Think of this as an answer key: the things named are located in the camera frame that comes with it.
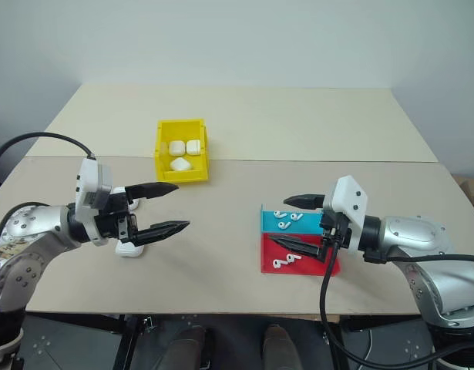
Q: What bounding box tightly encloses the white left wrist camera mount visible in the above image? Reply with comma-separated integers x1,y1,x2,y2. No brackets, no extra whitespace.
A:
72,156,116,247

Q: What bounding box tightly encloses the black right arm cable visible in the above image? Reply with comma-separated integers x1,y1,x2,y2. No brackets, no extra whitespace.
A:
318,222,474,369

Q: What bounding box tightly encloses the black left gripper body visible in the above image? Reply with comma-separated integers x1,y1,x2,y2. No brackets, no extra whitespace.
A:
92,190,141,246

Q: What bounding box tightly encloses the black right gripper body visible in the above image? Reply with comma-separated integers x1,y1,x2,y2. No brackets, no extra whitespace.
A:
317,210,353,264

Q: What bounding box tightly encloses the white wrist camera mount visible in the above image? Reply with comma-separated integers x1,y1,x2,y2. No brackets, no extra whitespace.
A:
321,175,371,257
72,156,116,247

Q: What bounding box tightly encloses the yellow plastic bin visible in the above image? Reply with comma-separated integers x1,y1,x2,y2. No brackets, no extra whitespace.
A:
155,117,210,183

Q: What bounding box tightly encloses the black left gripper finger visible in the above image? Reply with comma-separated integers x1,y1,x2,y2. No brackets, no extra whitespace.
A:
124,182,180,202
133,220,191,247

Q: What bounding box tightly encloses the dark rounded shape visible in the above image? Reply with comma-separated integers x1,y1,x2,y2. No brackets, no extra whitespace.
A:
261,324,300,370

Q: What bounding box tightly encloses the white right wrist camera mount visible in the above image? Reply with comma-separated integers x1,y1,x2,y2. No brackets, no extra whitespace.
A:
321,175,371,257

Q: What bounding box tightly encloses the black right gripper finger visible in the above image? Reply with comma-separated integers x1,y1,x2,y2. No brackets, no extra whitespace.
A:
267,233,324,261
283,193,326,211

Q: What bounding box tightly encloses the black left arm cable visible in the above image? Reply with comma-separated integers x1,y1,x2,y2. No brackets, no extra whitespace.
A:
0,131,98,327

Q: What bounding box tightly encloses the red plastic tray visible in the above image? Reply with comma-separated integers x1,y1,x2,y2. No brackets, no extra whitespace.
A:
260,232,343,277

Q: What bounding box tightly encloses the blue plastic tray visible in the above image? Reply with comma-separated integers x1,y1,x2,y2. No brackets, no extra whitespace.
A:
259,203,324,237

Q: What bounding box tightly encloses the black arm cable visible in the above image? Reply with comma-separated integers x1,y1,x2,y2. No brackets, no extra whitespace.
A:
318,222,474,369
0,131,98,327

